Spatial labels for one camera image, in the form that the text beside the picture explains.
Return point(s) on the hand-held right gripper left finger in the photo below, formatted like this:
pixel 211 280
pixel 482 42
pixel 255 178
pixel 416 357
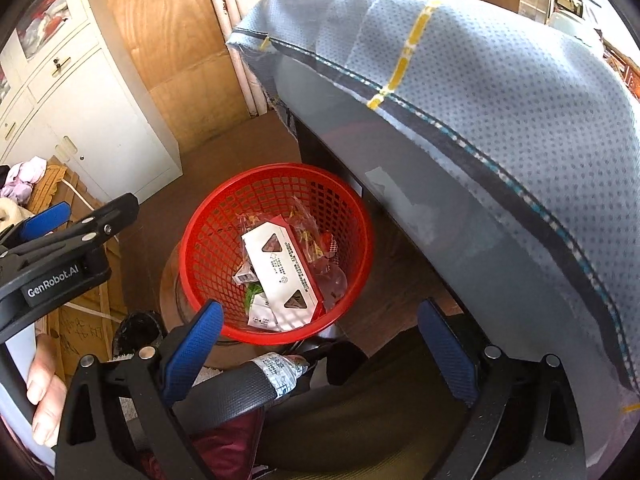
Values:
pixel 192 350

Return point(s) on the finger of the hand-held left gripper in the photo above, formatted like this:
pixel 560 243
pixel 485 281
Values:
pixel 100 220
pixel 47 217

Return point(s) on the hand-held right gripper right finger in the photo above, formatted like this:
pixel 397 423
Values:
pixel 445 355

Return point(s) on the white printed wrapper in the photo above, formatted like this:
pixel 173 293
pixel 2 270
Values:
pixel 262 312

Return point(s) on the white medicine box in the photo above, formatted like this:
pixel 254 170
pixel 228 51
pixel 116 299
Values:
pixel 245 275

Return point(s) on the red plastic mesh basket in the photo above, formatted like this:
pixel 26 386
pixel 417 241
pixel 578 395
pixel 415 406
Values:
pixel 210 260

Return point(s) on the white carton with cutouts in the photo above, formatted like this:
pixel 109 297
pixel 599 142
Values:
pixel 280 270

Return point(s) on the clear plastic cup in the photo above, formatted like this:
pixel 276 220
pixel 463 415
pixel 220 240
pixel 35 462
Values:
pixel 332 280

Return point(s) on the person's left hand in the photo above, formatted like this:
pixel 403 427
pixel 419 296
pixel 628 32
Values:
pixel 45 385

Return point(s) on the white fluffy cloth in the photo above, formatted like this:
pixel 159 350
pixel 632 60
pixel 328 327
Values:
pixel 10 212

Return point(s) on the pink clothes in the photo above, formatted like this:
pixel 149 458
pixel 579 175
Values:
pixel 22 175

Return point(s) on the black fuzzy slipper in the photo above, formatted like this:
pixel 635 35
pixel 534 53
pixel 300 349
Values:
pixel 137 330

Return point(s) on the dark red cloth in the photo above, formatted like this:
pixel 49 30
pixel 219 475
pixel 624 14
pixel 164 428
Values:
pixel 230 440

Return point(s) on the white metal cabinet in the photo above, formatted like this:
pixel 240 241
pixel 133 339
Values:
pixel 85 110

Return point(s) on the pink floral curtain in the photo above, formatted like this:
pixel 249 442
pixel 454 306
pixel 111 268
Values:
pixel 235 35

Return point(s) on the light blue striped tablecloth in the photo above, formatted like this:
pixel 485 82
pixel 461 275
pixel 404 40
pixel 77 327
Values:
pixel 475 85

